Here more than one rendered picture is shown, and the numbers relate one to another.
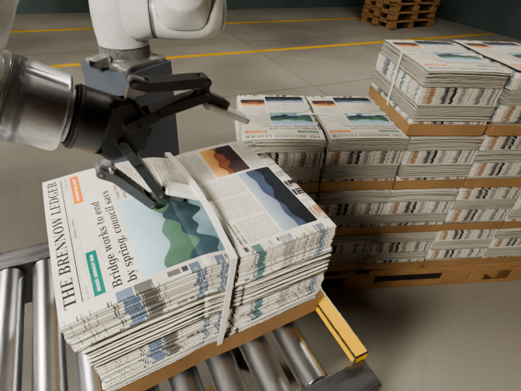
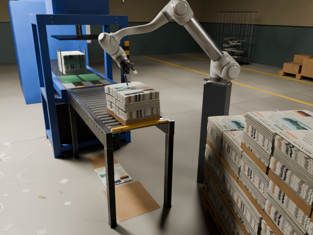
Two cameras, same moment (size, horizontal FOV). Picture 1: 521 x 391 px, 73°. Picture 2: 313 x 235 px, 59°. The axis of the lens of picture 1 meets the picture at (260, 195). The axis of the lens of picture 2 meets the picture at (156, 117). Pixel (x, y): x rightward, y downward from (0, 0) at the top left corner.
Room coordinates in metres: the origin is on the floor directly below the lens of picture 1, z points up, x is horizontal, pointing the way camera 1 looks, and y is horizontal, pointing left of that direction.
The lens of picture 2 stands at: (0.63, -1.91, 1.55)
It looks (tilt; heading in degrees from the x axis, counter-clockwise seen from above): 20 degrees down; 90
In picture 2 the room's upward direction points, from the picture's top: 1 degrees clockwise
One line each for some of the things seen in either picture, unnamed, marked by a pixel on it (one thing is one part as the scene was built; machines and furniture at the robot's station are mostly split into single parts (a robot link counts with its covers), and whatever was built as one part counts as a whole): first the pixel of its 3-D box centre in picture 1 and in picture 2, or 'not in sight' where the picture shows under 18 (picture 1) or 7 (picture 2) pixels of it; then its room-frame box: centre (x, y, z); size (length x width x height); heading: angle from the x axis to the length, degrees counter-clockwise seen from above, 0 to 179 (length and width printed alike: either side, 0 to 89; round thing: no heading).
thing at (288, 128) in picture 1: (363, 198); (261, 207); (1.30, -0.47, 0.42); 1.17 x 0.39 x 0.83; 99
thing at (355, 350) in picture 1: (295, 267); (140, 125); (0.51, -0.09, 0.81); 0.43 x 0.03 x 0.02; 29
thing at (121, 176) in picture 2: not in sight; (112, 174); (0.17, 0.54, 0.00); 0.37 x 0.29 x 0.01; 119
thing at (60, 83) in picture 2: not in sight; (83, 84); (-0.29, 1.39, 0.75); 0.70 x 0.65 x 0.10; 119
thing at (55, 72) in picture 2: not in sight; (64, 68); (-0.84, 2.38, 0.75); 1.55 x 0.65 x 0.10; 119
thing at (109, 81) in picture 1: (147, 185); (213, 134); (1.16, 0.47, 0.50); 0.20 x 0.20 x 1.00; 63
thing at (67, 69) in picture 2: not in sight; (71, 62); (-0.57, 1.89, 0.93); 0.38 x 0.30 x 0.26; 119
